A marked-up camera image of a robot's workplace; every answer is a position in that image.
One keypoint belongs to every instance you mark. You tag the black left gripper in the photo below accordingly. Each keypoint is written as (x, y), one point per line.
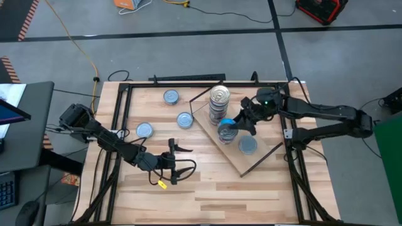
(166, 160)

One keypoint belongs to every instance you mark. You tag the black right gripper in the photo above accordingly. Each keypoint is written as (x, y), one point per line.
(254, 111)

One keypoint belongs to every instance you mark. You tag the green Bumble Bee tuna can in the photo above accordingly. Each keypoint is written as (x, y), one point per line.
(144, 130)
(248, 144)

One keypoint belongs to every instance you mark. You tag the colourful yellowfin tuna can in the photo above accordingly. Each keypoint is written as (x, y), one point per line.
(227, 133)

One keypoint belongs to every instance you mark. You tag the blue-label pull-tab can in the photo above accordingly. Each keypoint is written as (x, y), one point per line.
(227, 139)

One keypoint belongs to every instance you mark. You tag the black-label silver-lid can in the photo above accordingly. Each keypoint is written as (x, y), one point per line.
(227, 141)

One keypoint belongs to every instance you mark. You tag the red-label silver-lid can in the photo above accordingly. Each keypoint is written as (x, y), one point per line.
(227, 142)

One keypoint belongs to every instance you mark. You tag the silver-lid tuna can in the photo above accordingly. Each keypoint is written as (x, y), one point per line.
(185, 120)

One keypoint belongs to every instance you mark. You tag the blue-white label silver-lid can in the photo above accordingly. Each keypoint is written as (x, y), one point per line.
(171, 97)

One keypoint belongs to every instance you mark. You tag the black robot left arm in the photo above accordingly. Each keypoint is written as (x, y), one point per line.
(103, 138)

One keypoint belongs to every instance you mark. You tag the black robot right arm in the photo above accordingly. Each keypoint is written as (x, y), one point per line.
(314, 108)

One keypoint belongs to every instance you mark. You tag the black clamp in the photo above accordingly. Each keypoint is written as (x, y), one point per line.
(254, 78)

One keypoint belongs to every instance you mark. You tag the black bar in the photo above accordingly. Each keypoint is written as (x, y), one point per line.
(188, 77)

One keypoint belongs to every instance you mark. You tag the orange packet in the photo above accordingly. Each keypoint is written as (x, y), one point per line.
(70, 179)

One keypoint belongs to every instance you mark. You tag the yellow plug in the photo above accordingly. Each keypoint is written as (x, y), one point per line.
(185, 3)

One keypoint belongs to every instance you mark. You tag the red and black case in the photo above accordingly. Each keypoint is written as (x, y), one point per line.
(320, 11)

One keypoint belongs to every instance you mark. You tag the black device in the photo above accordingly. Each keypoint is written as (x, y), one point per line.
(394, 100)

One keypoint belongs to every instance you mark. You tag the dark grey desk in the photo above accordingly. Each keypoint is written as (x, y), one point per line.
(31, 188)

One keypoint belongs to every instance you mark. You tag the black computer mouse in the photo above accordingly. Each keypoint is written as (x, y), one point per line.
(26, 213)

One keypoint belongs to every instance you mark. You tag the orange box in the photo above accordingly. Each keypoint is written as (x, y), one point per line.
(125, 3)

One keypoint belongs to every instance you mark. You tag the black keyboard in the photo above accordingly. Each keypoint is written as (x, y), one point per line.
(7, 194)

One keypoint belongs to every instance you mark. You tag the monitor with blue screen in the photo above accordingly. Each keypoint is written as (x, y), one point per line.
(9, 114)

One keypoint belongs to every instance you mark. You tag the black mat with striped edge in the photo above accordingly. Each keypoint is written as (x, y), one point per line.
(9, 70)
(12, 15)

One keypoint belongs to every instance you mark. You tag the wooden shelf with black frame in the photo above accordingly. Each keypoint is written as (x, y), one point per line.
(232, 153)

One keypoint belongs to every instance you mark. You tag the black metal table frame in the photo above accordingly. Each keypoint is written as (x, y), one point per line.
(204, 84)

